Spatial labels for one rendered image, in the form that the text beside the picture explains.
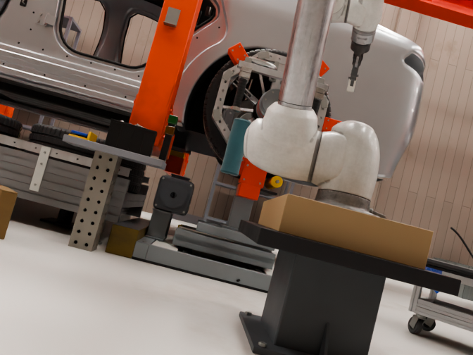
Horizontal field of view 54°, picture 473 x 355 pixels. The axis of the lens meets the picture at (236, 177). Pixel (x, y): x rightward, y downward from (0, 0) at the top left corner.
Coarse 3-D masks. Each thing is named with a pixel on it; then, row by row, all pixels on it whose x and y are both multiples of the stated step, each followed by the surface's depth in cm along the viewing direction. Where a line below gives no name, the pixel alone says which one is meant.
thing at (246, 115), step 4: (248, 100) 287; (244, 104) 287; (248, 104) 287; (252, 104) 287; (252, 108) 287; (236, 112) 286; (240, 112) 286; (244, 112) 286; (236, 116) 286; (240, 116) 286; (244, 116) 282; (248, 116) 282; (232, 124) 285
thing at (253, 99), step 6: (264, 66) 238; (234, 78) 236; (252, 78) 258; (234, 84) 237; (228, 90) 243; (246, 90) 238; (264, 90) 238; (246, 96) 238; (252, 96) 238; (252, 102) 238; (222, 108) 237; (228, 108) 236; (246, 108) 237; (252, 114) 238; (252, 120) 237; (228, 138) 234
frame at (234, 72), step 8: (256, 56) 228; (264, 56) 228; (272, 56) 229; (280, 56) 229; (256, 64) 232; (224, 72) 227; (232, 72) 227; (224, 80) 226; (224, 88) 226; (224, 96) 226; (216, 104) 225; (320, 104) 229; (216, 112) 225; (320, 112) 229; (216, 120) 225; (320, 120) 229; (224, 128) 226; (320, 128) 229; (224, 136) 225
